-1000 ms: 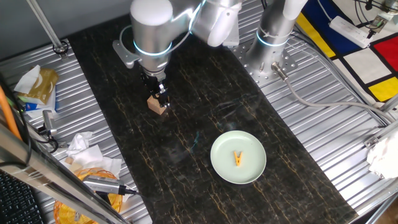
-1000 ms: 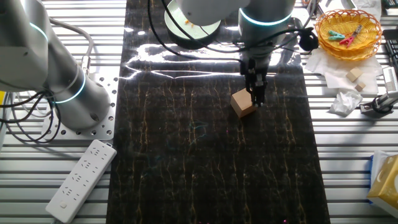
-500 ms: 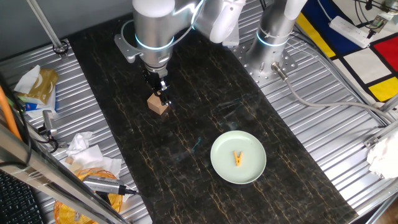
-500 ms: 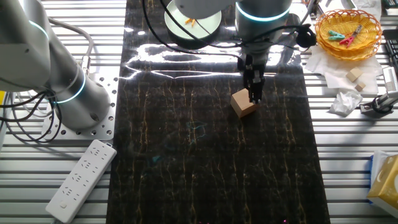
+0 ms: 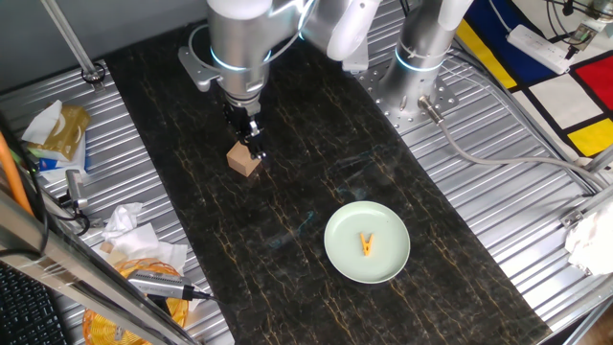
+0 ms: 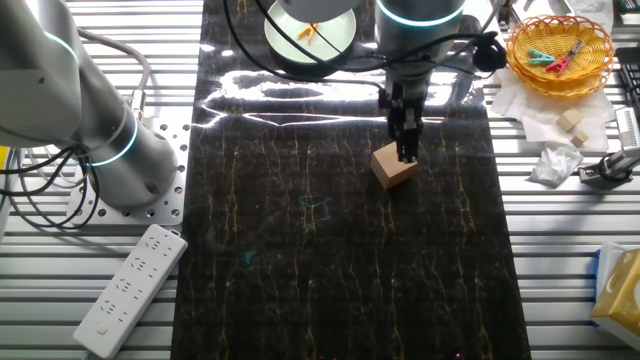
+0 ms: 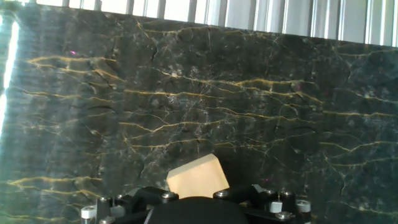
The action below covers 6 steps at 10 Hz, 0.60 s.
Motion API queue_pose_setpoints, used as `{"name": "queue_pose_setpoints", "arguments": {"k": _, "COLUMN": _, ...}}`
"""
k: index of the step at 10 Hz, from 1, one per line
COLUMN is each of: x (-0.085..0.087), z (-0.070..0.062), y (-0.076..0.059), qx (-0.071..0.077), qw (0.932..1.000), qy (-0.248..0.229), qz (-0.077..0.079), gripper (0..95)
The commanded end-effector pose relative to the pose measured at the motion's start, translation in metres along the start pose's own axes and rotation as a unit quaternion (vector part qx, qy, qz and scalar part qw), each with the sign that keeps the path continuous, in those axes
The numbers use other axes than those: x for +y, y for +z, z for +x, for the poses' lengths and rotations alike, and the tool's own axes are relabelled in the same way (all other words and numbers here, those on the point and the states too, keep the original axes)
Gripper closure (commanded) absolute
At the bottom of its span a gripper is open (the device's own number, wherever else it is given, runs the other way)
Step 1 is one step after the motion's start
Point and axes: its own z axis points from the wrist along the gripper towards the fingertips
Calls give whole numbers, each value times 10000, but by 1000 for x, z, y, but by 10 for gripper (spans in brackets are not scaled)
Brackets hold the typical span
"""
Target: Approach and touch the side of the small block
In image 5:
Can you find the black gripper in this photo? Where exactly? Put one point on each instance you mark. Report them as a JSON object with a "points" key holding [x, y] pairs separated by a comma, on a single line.
{"points": [[242, 122]]}

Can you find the large tan wooden block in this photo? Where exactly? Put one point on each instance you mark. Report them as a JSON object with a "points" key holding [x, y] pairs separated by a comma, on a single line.
{"points": [[239, 162]]}

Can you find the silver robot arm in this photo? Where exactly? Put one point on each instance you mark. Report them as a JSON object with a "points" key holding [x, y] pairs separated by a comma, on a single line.
{"points": [[239, 48]]}

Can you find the small pale wooden block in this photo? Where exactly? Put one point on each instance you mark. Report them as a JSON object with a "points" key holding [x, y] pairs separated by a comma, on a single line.
{"points": [[118, 258]]}

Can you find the tiny pale wooden block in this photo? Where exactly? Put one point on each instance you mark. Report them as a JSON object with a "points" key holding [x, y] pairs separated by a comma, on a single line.
{"points": [[106, 247]]}

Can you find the black marble pattern mat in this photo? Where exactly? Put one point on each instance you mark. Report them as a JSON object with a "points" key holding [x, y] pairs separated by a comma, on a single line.
{"points": [[287, 201]]}

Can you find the pale green plate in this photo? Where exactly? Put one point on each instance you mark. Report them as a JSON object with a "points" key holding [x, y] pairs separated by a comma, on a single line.
{"points": [[349, 230]]}

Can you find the orange clothespin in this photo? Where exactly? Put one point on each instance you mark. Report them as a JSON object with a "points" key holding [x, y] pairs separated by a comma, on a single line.
{"points": [[366, 250]]}

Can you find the crumpled white tissue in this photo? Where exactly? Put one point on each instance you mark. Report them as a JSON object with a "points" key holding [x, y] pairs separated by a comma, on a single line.
{"points": [[120, 220]]}

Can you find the gold tissue pack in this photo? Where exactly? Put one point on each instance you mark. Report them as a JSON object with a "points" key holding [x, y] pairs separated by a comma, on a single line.
{"points": [[67, 134]]}

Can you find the blue and white box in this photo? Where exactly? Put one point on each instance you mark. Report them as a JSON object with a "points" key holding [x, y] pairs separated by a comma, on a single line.
{"points": [[52, 165]]}

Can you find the thin metal pole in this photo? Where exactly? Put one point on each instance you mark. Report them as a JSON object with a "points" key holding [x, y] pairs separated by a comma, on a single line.
{"points": [[72, 43]]}

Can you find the white tissue sheet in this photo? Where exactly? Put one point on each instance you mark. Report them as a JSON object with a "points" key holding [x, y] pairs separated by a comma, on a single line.
{"points": [[43, 124]]}

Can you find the orange wicker basket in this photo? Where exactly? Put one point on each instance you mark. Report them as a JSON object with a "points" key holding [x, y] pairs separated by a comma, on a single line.
{"points": [[100, 330]]}

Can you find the orange tube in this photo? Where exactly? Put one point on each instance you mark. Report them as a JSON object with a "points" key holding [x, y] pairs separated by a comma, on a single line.
{"points": [[12, 177]]}

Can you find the black keyboard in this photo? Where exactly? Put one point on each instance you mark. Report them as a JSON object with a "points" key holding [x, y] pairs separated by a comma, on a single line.
{"points": [[24, 316]]}

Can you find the white power strip with plug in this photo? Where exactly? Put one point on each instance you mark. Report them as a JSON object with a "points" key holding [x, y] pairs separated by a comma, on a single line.
{"points": [[536, 48]]}

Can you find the colourful mondrian pattern cloth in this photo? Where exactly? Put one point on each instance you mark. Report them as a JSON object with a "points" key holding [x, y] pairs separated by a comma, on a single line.
{"points": [[560, 100]]}

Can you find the short aluminium profile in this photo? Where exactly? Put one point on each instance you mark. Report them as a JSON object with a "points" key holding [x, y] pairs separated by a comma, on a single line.
{"points": [[603, 160]]}

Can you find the white crumpled cloth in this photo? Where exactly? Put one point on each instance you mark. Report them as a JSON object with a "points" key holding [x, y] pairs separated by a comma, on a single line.
{"points": [[591, 244]]}

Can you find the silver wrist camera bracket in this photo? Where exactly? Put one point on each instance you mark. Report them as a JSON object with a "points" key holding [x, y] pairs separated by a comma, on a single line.
{"points": [[196, 72]]}

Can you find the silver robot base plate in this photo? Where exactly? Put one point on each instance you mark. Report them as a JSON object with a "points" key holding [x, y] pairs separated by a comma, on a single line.
{"points": [[412, 122]]}

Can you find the silver ribbed depth camera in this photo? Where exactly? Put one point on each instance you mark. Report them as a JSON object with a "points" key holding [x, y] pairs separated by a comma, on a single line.
{"points": [[158, 285]]}

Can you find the small silver camera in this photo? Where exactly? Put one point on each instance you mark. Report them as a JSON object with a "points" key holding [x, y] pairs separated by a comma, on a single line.
{"points": [[75, 187]]}

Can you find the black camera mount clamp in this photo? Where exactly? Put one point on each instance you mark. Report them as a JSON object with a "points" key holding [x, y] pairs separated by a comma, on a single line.
{"points": [[79, 218]]}

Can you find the aluminium frame bar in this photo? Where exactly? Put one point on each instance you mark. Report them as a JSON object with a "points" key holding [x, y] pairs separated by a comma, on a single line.
{"points": [[72, 268]]}

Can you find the aluminium profile with bracket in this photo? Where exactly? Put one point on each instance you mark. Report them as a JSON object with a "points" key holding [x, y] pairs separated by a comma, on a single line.
{"points": [[589, 203]]}

